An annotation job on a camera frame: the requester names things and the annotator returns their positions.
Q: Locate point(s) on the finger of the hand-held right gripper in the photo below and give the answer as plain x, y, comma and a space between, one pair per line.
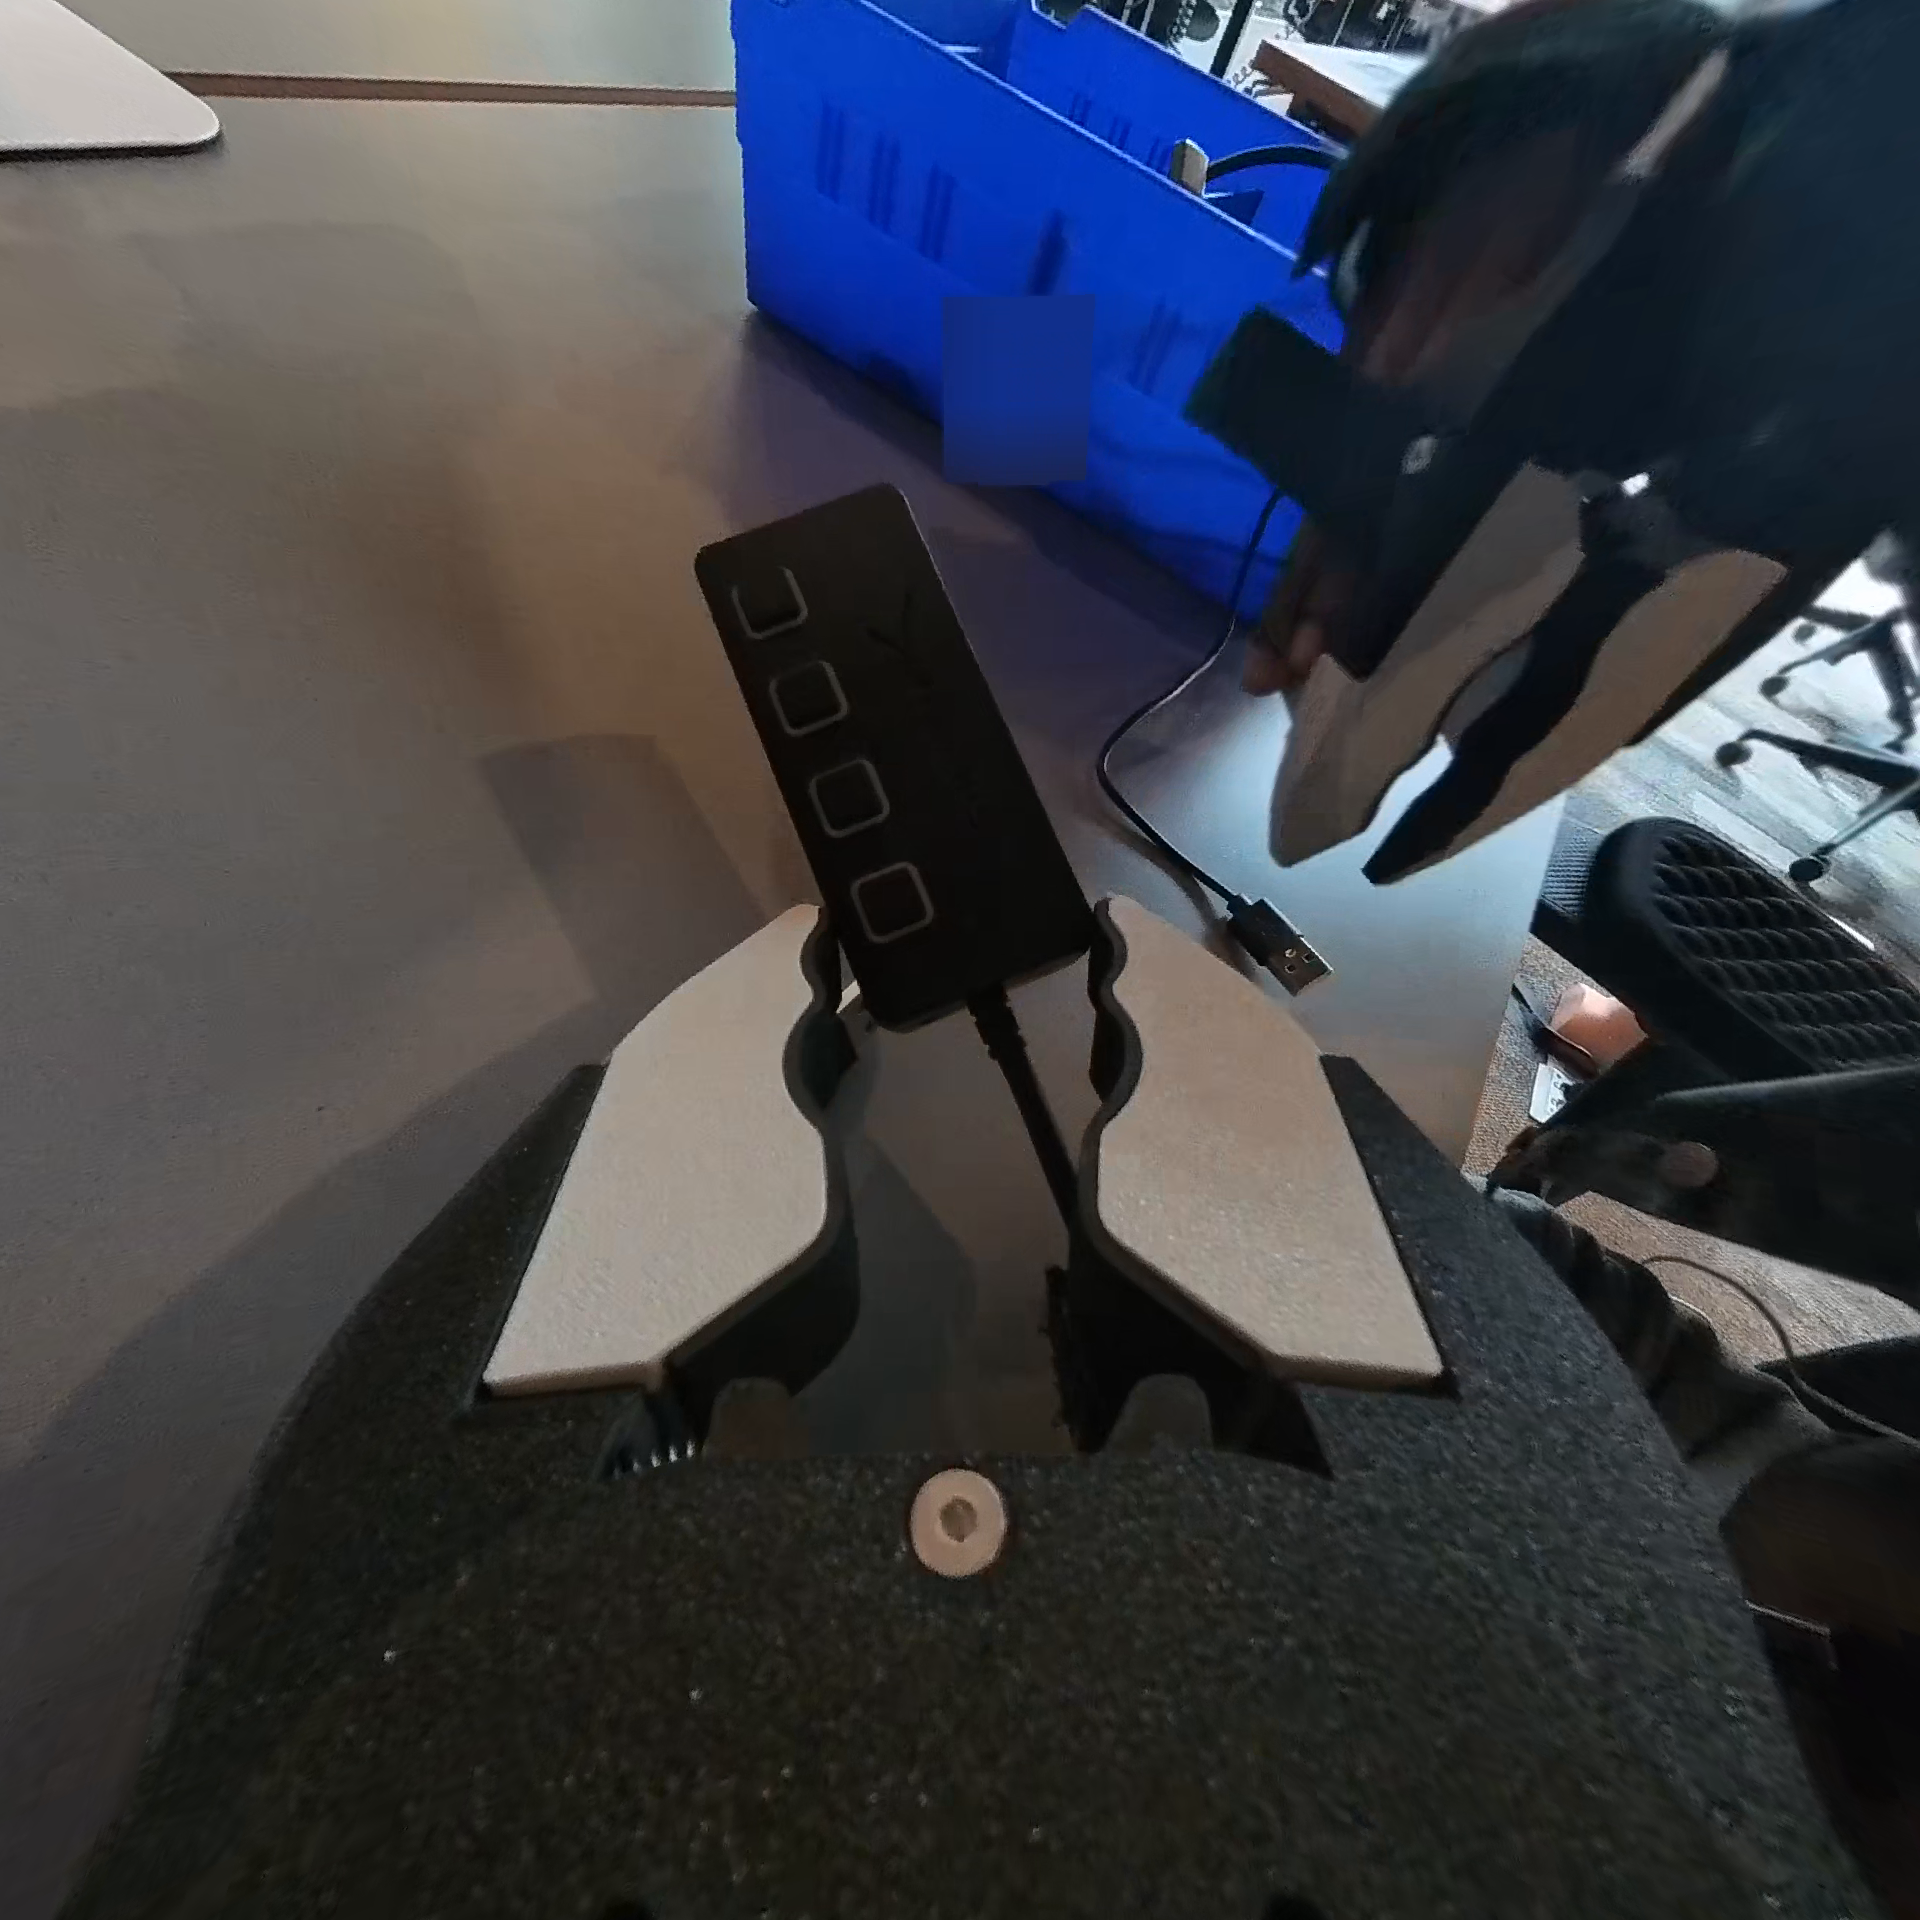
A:
1394, 721
1651, 644

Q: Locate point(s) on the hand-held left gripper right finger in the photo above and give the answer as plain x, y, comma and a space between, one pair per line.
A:
1245, 1200

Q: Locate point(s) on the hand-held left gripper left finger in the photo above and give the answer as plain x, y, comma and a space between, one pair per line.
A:
675, 1200

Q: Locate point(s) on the black four-button usb hub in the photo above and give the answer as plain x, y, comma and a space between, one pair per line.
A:
974, 796

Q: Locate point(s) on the blue plastic bin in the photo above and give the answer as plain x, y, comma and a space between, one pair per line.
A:
902, 149

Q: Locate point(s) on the person's right hand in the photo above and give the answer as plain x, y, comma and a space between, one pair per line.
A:
1471, 300

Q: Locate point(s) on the black office chair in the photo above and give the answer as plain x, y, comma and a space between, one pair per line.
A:
1851, 721

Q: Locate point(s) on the black mesh chair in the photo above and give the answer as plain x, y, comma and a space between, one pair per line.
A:
1723, 931

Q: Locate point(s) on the person's leg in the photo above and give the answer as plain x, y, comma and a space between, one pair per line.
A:
1651, 1349

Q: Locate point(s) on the long wooden top desk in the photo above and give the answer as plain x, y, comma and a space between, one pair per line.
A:
1336, 76

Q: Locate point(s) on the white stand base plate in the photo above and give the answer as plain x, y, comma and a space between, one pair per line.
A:
77, 76

